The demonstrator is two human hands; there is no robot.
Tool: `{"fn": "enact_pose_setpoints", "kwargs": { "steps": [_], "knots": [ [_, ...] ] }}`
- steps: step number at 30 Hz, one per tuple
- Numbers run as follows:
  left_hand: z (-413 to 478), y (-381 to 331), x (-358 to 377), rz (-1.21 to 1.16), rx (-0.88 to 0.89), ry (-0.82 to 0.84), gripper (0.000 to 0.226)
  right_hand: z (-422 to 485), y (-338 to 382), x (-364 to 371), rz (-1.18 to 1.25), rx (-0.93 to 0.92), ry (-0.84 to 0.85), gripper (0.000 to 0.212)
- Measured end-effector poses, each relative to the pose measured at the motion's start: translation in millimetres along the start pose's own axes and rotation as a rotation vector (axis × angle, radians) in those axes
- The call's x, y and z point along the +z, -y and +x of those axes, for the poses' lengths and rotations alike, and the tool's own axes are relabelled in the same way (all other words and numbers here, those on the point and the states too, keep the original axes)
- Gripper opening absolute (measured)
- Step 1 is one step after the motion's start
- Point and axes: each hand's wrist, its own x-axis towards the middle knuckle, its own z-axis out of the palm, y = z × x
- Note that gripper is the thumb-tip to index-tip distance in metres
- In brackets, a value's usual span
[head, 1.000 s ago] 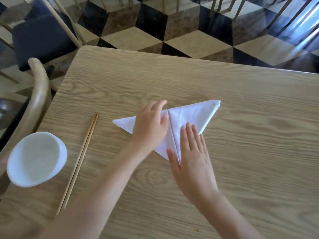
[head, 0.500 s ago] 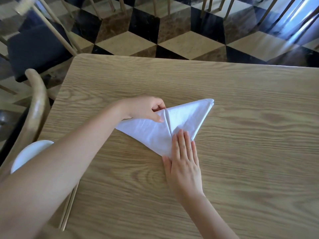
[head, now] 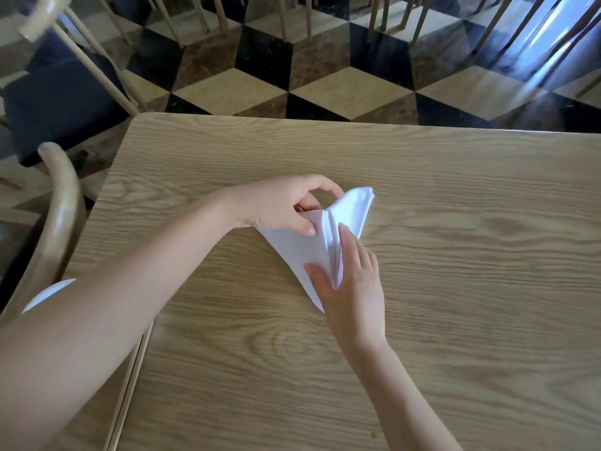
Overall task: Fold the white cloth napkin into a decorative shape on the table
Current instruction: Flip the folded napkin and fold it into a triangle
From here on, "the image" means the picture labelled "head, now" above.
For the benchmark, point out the white cloth napkin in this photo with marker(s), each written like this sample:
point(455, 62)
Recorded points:
point(300, 251)

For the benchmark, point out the person's right forearm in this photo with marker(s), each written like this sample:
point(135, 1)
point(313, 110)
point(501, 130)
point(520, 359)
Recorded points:
point(404, 399)

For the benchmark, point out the wooden chair with dark seat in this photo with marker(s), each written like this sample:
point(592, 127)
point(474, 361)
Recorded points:
point(56, 103)

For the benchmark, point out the person's left forearm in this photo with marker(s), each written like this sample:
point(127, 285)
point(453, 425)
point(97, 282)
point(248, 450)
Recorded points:
point(117, 300)

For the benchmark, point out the wooden chair with curved backrest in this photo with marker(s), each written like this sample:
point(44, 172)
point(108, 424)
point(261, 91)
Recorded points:
point(63, 206)

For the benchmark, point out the person's right hand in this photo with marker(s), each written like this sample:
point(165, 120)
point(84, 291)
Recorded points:
point(357, 305)

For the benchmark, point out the person's right middle finger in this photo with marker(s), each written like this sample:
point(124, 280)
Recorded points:
point(362, 260)

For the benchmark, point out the person's left hand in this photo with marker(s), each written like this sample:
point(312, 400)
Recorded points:
point(267, 201)

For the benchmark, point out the person's left thumb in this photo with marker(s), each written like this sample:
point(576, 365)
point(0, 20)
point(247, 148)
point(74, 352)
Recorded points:
point(298, 225)

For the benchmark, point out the person's right thumb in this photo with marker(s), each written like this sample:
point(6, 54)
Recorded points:
point(318, 277)

